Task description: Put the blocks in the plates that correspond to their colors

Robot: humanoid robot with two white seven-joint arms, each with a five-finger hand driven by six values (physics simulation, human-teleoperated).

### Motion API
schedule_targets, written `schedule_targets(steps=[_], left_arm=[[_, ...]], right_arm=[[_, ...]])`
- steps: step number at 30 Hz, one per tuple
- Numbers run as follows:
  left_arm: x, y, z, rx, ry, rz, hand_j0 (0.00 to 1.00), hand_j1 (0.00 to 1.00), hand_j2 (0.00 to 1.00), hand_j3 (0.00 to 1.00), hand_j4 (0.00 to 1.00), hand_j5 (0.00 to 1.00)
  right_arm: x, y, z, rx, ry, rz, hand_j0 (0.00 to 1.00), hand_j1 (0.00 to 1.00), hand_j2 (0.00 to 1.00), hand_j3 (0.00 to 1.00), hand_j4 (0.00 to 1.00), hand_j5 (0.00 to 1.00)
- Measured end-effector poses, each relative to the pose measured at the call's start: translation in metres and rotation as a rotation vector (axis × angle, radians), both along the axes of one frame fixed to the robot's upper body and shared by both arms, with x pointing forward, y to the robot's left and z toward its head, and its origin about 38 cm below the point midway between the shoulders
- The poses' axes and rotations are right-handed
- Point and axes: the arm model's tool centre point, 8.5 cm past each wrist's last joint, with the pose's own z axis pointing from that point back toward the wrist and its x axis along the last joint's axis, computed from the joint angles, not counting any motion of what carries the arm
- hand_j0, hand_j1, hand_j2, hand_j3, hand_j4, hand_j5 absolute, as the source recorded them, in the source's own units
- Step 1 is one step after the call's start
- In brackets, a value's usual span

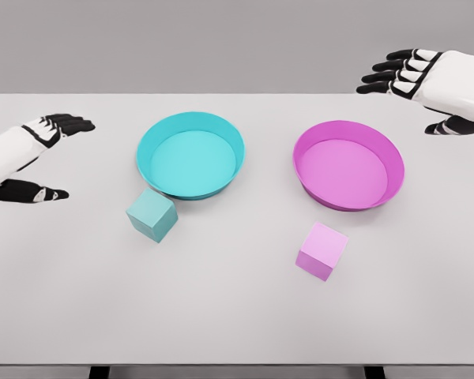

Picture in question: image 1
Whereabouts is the cyan block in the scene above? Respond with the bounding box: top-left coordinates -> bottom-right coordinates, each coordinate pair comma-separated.
126,187 -> 179,244

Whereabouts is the cyan round plate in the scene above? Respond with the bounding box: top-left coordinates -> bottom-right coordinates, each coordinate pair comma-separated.
136,111 -> 246,203

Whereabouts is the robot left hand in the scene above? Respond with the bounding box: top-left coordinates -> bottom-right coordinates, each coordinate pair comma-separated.
0,114 -> 96,205

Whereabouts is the pink block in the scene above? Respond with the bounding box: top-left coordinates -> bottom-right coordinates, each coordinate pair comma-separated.
295,221 -> 349,283

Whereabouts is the magenta round plate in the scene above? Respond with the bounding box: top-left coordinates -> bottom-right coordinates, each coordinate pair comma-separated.
292,120 -> 405,212

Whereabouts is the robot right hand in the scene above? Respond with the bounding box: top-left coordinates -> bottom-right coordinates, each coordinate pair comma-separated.
355,48 -> 474,137

